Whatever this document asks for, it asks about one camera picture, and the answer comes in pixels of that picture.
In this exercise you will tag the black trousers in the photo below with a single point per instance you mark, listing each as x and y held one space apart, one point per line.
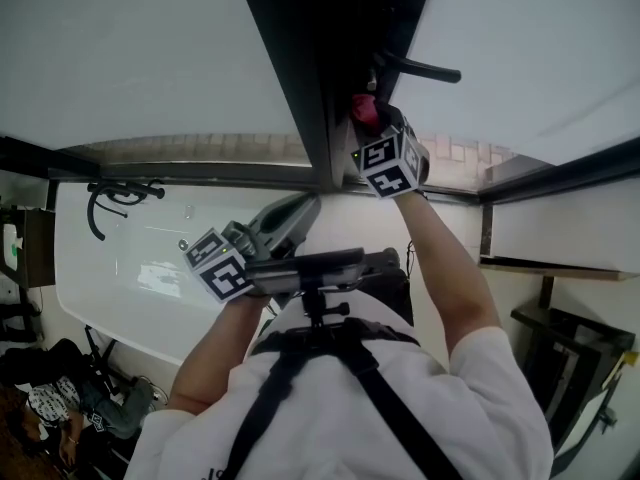
395 295

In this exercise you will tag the brown wooden cabinet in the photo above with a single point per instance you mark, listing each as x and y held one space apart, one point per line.
37 248

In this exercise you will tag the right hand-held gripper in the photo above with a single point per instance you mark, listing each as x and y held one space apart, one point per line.
385 165

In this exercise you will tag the frosted glass panel black frame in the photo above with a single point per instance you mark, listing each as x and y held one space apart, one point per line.
125 43

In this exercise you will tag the black wristband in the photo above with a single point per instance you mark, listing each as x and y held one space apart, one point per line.
421 195

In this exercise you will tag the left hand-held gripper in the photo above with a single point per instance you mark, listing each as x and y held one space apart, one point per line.
222 275

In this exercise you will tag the pink cleaning cloth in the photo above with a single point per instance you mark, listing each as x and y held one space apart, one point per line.
362 108

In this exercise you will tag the white bathtub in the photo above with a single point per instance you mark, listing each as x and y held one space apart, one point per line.
100 288

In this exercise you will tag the person in white shirt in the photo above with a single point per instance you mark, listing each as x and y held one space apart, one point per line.
325 418

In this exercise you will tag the black chest harness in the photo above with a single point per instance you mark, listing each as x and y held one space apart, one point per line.
390 403

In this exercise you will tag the person's left forearm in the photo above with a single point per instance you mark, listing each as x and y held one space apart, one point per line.
215 363

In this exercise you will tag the black metal rack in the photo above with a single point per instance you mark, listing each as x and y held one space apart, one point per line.
555 353

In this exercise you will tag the white bottle green mark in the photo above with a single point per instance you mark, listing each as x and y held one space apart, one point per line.
11 243

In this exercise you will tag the black bathtub faucet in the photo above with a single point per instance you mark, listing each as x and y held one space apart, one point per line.
94 213

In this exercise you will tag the chrome bathtub overflow cap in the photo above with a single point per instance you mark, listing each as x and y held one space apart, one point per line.
183 243

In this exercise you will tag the black chest-mounted phone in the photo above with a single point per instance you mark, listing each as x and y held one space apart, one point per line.
320 270

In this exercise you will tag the black window frame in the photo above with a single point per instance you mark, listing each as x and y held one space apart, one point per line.
525 43

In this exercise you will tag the person's right forearm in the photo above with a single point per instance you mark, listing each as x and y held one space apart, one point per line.
445 268

